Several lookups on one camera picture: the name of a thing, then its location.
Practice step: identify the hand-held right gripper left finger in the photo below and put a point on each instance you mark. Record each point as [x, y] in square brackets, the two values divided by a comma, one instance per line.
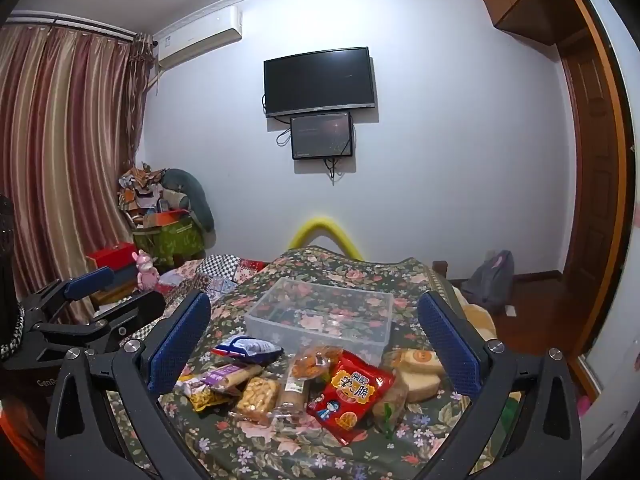
[180, 345]

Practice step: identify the orange cardboard box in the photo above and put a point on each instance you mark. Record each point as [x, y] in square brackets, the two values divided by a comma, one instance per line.
[165, 219]

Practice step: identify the peanut brittle packet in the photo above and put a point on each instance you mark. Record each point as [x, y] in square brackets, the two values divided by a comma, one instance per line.
[257, 395]

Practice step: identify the pale cake packet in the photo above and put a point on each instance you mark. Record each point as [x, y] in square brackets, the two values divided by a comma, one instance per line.
[422, 385]

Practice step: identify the pink plush toy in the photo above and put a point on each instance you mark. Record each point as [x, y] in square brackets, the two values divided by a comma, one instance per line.
[146, 272]

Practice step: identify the wooden door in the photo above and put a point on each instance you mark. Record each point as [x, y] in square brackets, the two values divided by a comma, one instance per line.
[595, 185]

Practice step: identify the grey backpack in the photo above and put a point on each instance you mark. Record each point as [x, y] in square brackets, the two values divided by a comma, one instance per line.
[492, 280]

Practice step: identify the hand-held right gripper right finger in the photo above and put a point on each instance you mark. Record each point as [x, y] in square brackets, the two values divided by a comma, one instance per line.
[447, 345]

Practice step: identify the grey-green cushion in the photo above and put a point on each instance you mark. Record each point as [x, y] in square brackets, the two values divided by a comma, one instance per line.
[197, 195]

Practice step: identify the rice cracker packet orange label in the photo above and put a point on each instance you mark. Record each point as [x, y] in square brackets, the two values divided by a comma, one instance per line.
[417, 359]

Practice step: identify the red snack packet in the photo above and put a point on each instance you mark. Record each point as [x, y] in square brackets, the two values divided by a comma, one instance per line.
[345, 395]

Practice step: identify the checkered patchwork blanket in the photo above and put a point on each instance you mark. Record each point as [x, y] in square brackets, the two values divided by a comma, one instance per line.
[225, 265]

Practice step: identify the small black monitor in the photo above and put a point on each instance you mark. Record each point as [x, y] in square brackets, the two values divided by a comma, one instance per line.
[321, 135]

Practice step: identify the clear plastic storage box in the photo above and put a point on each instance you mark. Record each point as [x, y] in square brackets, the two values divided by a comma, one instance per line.
[280, 322]

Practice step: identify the brown bread packet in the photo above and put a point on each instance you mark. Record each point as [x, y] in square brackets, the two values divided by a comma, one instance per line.
[292, 392]

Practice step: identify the large black television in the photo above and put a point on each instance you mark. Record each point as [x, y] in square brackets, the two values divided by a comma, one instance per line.
[320, 80]

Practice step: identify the beige plush toy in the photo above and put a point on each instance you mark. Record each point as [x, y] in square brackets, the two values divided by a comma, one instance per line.
[477, 317]

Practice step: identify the small green yellow snack packet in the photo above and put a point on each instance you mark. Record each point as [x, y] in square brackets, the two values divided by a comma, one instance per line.
[207, 397]

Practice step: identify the yellow foam tube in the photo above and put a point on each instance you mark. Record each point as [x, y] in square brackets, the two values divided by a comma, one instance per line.
[325, 225]

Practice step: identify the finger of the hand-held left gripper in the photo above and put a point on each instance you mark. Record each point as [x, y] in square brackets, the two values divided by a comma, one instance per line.
[90, 282]
[142, 307]

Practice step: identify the orange fried snack packet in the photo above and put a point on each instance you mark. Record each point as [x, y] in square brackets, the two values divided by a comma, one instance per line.
[310, 362]

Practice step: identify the curtain rail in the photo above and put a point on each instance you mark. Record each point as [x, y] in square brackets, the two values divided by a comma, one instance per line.
[75, 24]

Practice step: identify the white air conditioner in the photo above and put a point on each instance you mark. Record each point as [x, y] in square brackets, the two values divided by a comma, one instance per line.
[200, 35]

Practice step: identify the red box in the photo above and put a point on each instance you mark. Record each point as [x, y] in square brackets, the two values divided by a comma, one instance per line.
[112, 256]

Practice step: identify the cookie bag with green seal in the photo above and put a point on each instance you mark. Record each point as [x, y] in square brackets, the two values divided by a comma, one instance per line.
[390, 400]

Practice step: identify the purple snack packet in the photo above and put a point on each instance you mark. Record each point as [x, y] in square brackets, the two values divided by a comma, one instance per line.
[230, 375]

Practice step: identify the blue snack packet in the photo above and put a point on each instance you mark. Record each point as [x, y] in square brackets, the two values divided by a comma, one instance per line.
[247, 347]

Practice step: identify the striped curtain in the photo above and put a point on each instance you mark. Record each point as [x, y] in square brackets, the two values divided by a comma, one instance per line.
[65, 135]

